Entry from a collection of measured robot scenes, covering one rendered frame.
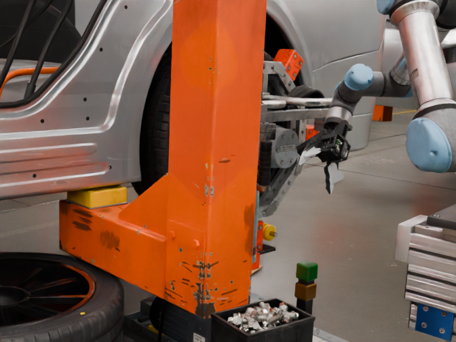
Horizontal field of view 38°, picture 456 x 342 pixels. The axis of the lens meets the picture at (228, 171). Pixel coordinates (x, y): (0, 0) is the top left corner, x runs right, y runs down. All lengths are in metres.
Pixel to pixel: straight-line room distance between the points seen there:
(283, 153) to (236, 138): 0.58
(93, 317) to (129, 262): 0.21
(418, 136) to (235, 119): 0.41
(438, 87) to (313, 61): 1.11
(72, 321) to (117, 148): 0.57
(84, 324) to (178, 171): 0.43
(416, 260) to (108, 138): 0.93
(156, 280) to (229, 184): 0.35
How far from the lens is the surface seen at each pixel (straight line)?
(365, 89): 2.00
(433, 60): 1.59
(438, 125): 1.48
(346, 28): 2.75
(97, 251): 1.97
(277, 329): 1.52
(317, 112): 2.17
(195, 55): 1.56
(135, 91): 2.02
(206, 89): 1.53
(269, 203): 2.36
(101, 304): 1.77
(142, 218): 1.80
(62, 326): 1.66
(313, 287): 1.66
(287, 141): 2.14
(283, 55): 2.36
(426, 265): 1.64
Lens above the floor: 1.19
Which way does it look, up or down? 11 degrees down
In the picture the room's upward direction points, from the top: 3 degrees clockwise
